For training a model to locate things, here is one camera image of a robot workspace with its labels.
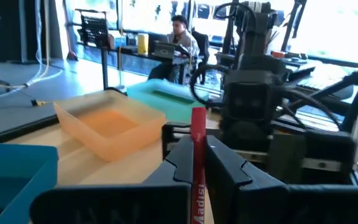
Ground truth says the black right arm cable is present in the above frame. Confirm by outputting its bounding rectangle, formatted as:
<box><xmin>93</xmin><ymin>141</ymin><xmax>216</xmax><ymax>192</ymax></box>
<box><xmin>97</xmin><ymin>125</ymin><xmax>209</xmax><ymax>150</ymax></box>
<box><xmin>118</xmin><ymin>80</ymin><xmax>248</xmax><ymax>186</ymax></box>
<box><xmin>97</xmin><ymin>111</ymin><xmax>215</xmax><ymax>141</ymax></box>
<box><xmin>189</xmin><ymin>63</ymin><xmax>229</xmax><ymax>107</ymax></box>

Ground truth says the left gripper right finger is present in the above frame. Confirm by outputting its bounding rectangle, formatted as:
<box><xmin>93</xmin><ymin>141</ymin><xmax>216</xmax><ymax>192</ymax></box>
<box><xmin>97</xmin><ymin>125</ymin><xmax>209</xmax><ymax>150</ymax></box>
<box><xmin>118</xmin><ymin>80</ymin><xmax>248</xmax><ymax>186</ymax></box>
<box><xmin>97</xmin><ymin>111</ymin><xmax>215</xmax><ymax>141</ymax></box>
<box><xmin>205</xmin><ymin>135</ymin><xmax>358</xmax><ymax>224</ymax></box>

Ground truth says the black office chair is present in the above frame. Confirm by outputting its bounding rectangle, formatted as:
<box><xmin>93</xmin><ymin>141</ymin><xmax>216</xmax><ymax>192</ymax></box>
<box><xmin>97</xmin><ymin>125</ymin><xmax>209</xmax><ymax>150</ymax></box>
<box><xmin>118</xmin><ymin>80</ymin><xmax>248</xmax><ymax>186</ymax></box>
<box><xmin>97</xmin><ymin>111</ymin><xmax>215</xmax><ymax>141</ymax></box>
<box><xmin>191</xmin><ymin>29</ymin><xmax>211</xmax><ymax>85</ymax></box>

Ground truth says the person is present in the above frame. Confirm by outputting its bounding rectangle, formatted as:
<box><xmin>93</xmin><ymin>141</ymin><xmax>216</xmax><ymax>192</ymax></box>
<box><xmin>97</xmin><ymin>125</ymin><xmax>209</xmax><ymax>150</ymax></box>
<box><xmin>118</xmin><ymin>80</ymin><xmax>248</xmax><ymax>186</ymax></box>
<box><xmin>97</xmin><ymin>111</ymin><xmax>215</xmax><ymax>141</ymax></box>
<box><xmin>147</xmin><ymin>14</ymin><xmax>211</xmax><ymax>85</ymax></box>

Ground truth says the black desk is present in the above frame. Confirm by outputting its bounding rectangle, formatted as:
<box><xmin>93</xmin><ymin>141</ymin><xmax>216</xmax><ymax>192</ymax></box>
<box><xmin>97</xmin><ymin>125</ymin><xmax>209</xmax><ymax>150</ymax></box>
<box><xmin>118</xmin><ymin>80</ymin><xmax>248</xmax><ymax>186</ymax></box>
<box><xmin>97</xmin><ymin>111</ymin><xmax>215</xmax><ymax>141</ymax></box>
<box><xmin>113</xmin><ymin>45</ymin><xmax>220</xmax><ymax>86</ymax></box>

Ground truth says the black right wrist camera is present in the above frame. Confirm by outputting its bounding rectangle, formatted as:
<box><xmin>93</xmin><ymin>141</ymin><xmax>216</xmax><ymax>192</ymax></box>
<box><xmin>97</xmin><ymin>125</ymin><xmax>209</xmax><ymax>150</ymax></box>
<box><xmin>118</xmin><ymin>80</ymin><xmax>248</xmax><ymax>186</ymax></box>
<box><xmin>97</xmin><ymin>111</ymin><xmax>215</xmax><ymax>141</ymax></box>
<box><xmin>221</xmin><ymin>70</ymin><xmax>280</xmax><ymax>150</ymax></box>

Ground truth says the teal translucent plastic bin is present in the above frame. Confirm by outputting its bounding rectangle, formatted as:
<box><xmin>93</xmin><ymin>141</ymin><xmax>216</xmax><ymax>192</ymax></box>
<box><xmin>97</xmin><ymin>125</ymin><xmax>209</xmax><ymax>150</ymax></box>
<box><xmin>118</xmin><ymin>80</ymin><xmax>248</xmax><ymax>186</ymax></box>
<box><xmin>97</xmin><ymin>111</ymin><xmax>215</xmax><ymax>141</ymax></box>
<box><xmin>126</xmin><ymin>78</ymin><xmax>219</xmax><ymax>124</ymax></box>

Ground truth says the yellow cup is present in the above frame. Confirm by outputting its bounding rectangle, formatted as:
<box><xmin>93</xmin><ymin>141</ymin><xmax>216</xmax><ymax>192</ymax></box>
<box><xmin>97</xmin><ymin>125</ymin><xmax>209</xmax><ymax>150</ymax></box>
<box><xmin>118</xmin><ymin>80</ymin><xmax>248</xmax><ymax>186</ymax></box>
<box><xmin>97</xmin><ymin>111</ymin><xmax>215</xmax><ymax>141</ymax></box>
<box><xmin>136</xmin><ymin>32</ymin><xmax>150</xmax><ymax>56</ymax></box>

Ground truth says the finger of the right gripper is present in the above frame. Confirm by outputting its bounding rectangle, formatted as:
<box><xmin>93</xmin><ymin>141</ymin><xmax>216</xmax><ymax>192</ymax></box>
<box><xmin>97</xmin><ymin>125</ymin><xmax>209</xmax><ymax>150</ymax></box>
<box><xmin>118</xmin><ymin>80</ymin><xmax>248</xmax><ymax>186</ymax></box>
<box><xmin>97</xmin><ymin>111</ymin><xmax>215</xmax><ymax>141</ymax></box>
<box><xmin>269</xmin><ymin>134</ymin><xmax>308</xmax><ymax>185</ymax></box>

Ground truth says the orange translucent plastic bin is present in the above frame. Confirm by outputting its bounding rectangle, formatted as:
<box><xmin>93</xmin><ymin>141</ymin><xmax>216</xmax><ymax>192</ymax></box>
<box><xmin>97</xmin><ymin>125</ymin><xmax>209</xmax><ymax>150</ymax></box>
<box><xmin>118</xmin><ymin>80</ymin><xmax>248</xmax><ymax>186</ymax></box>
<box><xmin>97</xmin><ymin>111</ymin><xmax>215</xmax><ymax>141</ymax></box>
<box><xmin>53</xmin><ymin>89</ymin><xmax>168</xmax><ymax>163</ymax></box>

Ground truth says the black perforated stand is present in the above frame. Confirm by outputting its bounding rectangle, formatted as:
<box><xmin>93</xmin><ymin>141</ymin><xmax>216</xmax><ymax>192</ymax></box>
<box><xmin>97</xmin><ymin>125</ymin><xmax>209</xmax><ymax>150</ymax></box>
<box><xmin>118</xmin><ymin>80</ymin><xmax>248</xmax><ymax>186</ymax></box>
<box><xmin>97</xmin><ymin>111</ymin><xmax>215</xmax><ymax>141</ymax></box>
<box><xmin>74</xmin><ymin>8</ymin><xmax>118</xmax><ymax>91</ymax></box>

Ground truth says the person's laptop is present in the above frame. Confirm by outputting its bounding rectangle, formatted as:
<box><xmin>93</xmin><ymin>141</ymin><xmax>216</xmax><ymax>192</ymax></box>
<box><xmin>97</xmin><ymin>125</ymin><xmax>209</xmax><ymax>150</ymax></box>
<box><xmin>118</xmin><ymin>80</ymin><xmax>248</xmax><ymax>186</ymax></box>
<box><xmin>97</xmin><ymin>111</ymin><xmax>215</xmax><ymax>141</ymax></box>
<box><xmin>152</xmin><ymin>40</ymin><xmax>181</xmax><ymax>60</ymax></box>

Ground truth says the white cable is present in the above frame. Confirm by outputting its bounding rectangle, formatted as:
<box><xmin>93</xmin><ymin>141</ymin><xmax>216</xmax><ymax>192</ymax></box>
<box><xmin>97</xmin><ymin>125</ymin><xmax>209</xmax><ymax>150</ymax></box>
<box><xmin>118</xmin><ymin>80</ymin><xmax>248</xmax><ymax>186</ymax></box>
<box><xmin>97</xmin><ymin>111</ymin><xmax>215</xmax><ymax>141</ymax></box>
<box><xmin>0</xmin><ymin>0</ymin><xmax>65</xmax><ymax>103</ymax></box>

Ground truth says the red marker pen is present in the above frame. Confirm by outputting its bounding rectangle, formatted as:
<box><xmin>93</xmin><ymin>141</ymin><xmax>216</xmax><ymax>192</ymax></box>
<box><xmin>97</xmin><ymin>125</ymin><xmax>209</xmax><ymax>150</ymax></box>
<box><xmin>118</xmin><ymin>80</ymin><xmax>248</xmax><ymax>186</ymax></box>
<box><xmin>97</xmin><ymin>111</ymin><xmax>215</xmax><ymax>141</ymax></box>
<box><xmin>190</xmin><ymin>106</ymin><xmax>208</xmax><ymax>224</ymax></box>

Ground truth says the blue plastic bin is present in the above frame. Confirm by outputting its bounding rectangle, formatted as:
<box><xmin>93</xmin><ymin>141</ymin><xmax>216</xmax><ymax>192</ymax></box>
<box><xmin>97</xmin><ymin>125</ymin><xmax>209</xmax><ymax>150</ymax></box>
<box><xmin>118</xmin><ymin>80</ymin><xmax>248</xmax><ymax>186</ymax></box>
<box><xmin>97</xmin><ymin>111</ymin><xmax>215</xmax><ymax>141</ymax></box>
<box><xmin>0</xmin><ymin>142</ymin><xmax>59</xmax><ymax>224</ymax></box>

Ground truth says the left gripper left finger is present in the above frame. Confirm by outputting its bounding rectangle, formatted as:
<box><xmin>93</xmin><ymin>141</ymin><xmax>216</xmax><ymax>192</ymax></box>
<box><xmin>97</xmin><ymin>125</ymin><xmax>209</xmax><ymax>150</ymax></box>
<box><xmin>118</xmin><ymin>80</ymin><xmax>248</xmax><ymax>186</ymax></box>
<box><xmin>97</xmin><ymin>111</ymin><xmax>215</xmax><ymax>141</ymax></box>
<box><xmin>29</xmin><ymin>135</ymin><xmax>196</xmax><ymax>224</ymax></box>

